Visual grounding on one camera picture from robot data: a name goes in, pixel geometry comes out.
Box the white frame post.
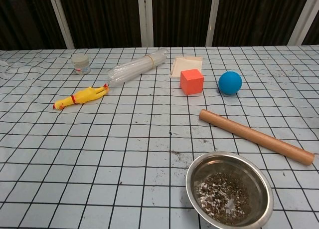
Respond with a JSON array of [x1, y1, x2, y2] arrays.
[[288, 0, 319, 45], [205, 0, 222, 47], [46, 0, 76, 49], [137, 0, 154, 48]]

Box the wooden rolling pin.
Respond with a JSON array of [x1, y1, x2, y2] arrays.
[[198, 109, 315, 166]]

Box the stainless steel bowl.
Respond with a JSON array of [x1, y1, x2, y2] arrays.
[[185, 151, 274, 229]]

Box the blue ball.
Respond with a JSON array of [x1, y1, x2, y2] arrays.
[[218, 71, 243, 96]]

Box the tan rubber band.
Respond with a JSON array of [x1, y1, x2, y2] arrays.
[[145, 54, 157, 69]]

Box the shallow wooden tray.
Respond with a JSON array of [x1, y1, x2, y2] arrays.
[[168, 55, 204, 79]]

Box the yellow rubber chicken toy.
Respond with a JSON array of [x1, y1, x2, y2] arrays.
[[52, 83, 110, 111]]

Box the checkered tablecloth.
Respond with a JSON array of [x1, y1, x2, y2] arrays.
[[0, 45, 319, 229]]

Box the clear plastic tube bundle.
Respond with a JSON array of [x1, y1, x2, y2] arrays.
[[107, 47, 168, 88]]

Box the small jar with grey lid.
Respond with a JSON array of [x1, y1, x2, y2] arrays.
[[71, 53, 91, 76]]

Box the orange cube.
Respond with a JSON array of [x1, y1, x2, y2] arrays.
[[179, 68, 205, 96]]

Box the crushed brown and white bits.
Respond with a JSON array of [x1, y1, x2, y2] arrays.
[[196, 173, 250, 226]]

